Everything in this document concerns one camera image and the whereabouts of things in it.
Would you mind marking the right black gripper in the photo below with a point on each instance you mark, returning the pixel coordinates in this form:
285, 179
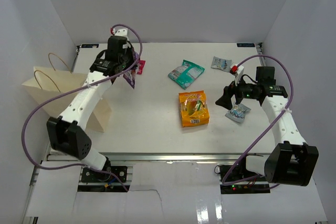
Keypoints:
225, 101

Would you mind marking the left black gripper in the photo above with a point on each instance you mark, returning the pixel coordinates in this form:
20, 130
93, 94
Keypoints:
131, 64

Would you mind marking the purple berry candy packet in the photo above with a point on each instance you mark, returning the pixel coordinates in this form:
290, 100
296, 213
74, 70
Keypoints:
130, 75

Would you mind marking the orange mango candy bag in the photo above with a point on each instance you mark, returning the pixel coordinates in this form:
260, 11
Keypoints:
193, 108

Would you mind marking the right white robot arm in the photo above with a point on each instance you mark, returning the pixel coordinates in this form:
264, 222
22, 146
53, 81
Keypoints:
292, 161

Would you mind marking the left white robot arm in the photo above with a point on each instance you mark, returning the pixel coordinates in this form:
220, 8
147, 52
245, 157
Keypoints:
67, 132

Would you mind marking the beige paper bag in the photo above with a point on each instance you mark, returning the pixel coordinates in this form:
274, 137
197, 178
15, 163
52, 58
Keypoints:
48, 83

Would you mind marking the small pink snack packet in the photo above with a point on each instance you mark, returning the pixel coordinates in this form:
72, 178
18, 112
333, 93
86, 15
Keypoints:
141, 65

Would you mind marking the grey snack packet near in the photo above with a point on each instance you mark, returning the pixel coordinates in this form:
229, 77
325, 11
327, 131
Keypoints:
238, 113

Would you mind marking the grey snack packet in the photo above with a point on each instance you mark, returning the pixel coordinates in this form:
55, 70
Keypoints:
238, 113
221, 64

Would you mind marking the grey snack packet far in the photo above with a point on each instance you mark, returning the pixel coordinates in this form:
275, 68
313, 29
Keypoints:
221, 64

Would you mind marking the teal snack packet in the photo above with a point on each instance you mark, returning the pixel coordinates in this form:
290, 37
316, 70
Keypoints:
185, 74

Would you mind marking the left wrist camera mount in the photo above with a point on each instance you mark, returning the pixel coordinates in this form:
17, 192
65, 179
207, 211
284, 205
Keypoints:
122, 32

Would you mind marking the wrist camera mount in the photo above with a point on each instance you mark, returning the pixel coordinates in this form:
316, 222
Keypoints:
237, 71
122, 32

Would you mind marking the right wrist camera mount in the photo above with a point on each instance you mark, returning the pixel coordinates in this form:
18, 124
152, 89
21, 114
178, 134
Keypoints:
237, 71

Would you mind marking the aluminium table rail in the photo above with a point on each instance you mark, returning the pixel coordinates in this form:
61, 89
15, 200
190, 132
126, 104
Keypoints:
171, 157

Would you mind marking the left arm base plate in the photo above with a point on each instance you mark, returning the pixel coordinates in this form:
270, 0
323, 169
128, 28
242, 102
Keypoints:
93, 182

